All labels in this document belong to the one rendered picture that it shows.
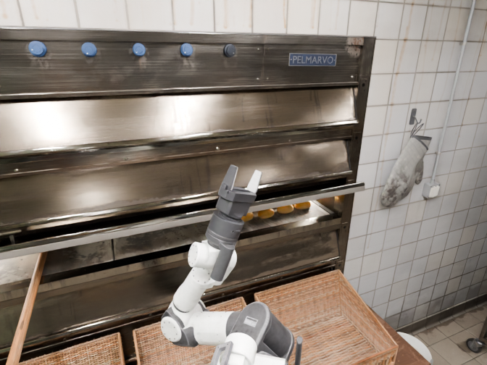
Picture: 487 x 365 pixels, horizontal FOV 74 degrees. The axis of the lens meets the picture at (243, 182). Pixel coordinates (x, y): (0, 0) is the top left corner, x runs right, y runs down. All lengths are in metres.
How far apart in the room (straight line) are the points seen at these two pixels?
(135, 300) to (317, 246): 0.99
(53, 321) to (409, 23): 2.08
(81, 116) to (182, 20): 0.50
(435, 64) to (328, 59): 0.67
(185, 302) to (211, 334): 0.12
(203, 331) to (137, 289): 0.68
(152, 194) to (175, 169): 0.14
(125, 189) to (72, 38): 0.55
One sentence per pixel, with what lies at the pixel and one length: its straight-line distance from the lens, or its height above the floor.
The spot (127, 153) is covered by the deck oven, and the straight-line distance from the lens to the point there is 1.31.
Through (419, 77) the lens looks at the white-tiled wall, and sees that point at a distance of 1.98.
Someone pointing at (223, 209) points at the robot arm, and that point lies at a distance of 0.82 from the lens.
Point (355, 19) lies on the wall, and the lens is 1.66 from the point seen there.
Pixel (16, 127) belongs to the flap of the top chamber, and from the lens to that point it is 1.32.
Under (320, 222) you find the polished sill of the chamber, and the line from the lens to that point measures 1.81.
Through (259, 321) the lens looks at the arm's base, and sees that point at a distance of 0.86.
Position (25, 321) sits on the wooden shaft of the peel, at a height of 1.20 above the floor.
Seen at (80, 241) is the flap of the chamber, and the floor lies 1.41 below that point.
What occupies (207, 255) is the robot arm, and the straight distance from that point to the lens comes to 0.86.
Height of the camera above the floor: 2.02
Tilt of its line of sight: 22 degrees down
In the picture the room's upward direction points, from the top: straight up
